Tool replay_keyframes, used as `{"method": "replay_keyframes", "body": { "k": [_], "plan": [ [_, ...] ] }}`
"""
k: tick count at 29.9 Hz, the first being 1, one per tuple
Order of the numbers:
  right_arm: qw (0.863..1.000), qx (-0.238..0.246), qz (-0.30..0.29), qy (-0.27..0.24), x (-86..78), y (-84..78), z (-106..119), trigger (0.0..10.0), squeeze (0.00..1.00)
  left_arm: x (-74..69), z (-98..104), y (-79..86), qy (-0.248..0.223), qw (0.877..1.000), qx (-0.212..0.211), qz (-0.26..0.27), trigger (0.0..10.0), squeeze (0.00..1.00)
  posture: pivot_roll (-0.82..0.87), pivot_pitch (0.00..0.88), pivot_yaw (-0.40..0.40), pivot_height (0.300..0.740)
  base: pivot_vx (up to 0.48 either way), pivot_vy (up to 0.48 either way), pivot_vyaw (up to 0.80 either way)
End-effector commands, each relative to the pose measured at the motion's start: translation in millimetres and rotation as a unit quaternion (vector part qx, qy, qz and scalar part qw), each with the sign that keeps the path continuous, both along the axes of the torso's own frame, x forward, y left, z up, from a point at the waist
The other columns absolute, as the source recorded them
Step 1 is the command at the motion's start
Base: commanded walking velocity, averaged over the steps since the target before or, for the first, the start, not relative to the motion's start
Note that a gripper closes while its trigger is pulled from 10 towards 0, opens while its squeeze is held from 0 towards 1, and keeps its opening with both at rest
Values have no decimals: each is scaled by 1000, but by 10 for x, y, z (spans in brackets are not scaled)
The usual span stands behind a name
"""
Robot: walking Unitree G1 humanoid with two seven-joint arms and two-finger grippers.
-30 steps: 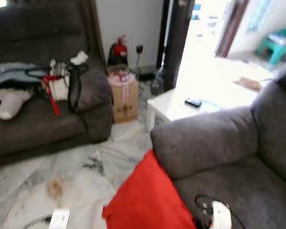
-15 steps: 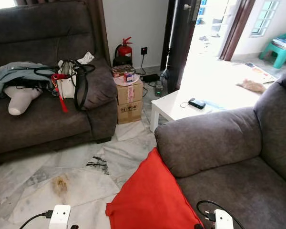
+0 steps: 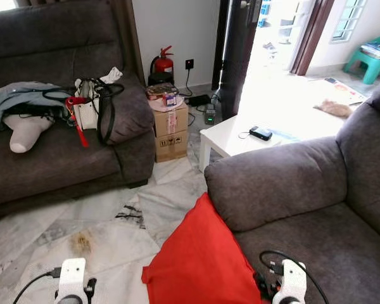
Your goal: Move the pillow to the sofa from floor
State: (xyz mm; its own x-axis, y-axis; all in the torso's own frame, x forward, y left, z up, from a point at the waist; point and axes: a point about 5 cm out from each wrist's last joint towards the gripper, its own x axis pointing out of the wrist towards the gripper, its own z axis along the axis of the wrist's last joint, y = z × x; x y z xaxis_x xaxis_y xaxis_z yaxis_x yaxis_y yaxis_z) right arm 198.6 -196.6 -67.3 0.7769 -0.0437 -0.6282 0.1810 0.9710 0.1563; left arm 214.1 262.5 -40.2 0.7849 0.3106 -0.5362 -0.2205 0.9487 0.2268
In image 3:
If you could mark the red pillow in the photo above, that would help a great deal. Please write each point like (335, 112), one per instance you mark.
(199, 259)

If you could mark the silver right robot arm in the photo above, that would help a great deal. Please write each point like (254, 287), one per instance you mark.
(286, 301)

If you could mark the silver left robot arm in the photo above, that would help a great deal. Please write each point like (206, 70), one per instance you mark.
(69, 300)

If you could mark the long grey fabric sofa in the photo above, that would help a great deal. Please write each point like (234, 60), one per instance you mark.
(50, 164)

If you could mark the grey fabric armchair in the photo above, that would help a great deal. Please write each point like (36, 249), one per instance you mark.
(316, 209)

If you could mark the small black device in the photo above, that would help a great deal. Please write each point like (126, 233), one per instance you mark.
(261, 133)

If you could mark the plain cardboard box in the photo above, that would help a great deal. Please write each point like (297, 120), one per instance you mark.
(171, 147)

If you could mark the white coffee table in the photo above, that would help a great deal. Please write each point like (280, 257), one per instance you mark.
(291, 120)

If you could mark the red tassel ornament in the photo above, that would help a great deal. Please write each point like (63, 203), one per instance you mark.
(76, 117)

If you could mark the grey green charger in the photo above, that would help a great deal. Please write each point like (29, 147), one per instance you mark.
(209, 114)

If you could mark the cardboard box with fragile tape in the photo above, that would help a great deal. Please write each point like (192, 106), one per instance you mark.
(171, 121)

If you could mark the brown furry object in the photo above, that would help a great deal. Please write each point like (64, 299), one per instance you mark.
(337, 109)

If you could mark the black power adapter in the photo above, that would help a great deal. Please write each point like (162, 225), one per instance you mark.
(198, 100)

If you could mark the blue grey jacket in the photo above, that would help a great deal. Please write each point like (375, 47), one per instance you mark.
(25, 98)

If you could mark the pink cloth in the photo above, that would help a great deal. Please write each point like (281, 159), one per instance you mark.
(177, 105)

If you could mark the printed flat gift box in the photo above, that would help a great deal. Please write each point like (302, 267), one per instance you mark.
(161, 93)

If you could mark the white cloth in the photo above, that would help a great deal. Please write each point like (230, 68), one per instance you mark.
(112, 74)

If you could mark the dark open door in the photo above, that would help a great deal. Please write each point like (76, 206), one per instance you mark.
(237, 50)

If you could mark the teal plastic stool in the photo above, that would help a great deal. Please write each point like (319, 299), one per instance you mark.
(367, 66)

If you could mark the stack of books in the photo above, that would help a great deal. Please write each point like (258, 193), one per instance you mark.
(375, 50)

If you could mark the barred window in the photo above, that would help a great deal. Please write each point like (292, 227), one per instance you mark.
(349, 19)

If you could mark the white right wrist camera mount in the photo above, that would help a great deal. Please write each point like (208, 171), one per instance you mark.
(293, 282)

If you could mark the black wall socket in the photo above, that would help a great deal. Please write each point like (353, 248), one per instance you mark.
(189, 64)

